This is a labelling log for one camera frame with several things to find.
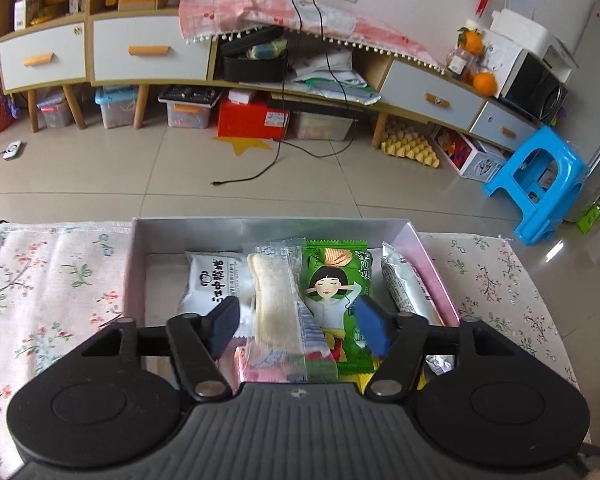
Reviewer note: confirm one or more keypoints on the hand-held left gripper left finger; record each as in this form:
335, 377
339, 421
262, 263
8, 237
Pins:
225, 327

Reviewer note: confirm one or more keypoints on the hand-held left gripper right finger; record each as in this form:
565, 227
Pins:
375, 327

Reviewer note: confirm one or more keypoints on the pink snack packet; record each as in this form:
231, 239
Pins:
241, 367

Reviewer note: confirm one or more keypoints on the white packet black print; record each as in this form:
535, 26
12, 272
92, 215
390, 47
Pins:
212, 285

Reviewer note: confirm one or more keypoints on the silver snack packet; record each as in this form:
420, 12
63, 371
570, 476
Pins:
405, 285

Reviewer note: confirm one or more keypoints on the white bread snack packet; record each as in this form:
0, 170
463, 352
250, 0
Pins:
272, 300

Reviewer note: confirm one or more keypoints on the green snack packet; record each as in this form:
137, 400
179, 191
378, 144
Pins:
330, 280

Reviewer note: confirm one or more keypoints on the pink cardboard box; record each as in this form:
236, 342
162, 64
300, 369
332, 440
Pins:
160, 285

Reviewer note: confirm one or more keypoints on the floral tablecloth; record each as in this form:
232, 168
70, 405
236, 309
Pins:
55, 285

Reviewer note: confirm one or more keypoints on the yellow star sticker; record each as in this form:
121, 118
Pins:
242, 146

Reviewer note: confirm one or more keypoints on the yellow egg tray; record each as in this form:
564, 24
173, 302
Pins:
410, 147

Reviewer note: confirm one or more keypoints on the white printed carton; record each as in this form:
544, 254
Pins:
480, 165

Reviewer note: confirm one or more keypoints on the wide clear storage bin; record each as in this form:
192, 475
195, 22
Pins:
322, 127

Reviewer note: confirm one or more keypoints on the red cardboard box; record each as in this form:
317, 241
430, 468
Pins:
250, 120

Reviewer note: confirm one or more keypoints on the clear bin orange clips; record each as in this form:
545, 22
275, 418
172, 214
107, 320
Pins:
187, 116

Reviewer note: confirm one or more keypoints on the white cabinet drawer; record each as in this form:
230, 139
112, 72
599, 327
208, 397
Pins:
150, 52
502, 127
430, 92
42, 55

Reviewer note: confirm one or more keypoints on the small green box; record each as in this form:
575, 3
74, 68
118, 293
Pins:
591, 217

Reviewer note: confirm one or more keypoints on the blue lid storage bin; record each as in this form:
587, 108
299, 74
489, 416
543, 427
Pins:
116, 110

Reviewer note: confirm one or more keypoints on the blue plastic stool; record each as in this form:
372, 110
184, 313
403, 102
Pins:
545, 145

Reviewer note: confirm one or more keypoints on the stack of papers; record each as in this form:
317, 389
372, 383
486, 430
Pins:
325, 80

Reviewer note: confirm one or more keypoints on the long wooden cabinet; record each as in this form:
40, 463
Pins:
367, 72

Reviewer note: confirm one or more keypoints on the black storage case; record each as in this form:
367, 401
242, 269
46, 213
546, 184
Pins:
252, 67

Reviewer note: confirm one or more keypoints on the white power adapter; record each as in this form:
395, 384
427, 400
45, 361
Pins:
12, 151

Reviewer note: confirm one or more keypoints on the glass jar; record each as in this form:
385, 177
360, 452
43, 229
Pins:
459, 64

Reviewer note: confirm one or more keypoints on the black microwave oven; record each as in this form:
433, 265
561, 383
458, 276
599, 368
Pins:
532, 87

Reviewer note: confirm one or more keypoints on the pink checked cloth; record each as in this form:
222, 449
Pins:
240, 10

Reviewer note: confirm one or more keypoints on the white foam box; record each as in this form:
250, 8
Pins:
520, 27

